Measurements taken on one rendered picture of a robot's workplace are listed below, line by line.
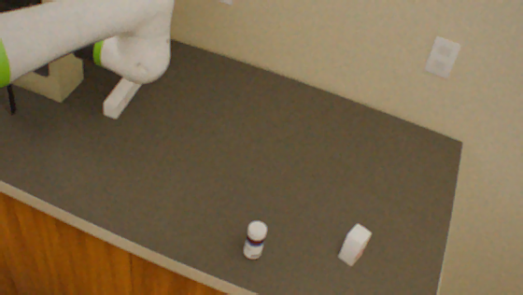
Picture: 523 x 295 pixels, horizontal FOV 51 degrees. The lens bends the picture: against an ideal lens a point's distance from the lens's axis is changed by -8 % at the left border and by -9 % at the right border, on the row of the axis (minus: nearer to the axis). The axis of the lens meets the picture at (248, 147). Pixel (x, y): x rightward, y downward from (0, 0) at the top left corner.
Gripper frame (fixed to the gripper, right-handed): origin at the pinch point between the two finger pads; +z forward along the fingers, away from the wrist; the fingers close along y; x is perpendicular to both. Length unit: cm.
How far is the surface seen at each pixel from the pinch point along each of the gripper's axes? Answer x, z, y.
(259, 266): 34, -69, 12
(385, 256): 34, -94, -3
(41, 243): 58, -12, 16
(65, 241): 51, -21, 16
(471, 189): 53, -118, -55
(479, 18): -3, -98, -55
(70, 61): 23.7, -3.8, -16.9
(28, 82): 31.1, 7.0, -11.3
